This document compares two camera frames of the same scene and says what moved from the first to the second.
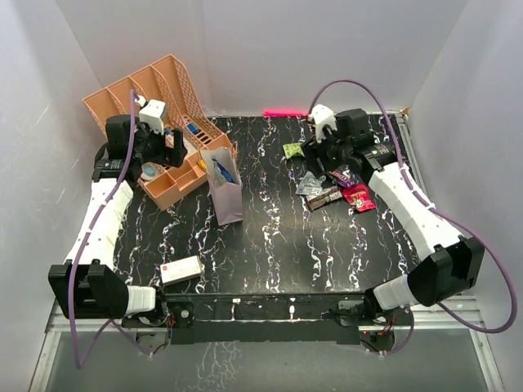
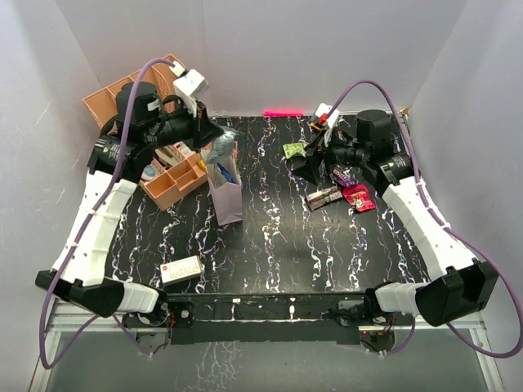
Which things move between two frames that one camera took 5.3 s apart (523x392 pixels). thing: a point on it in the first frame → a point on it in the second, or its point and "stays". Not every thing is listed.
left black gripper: x=167 y=156 → x=203 y=130
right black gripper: x=314 y=150 stays
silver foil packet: x=310 y=184 → x=223 y=145
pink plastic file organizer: x=167 y=98 stays
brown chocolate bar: x=314 y=201 stays
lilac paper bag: x=224 y=174 stays
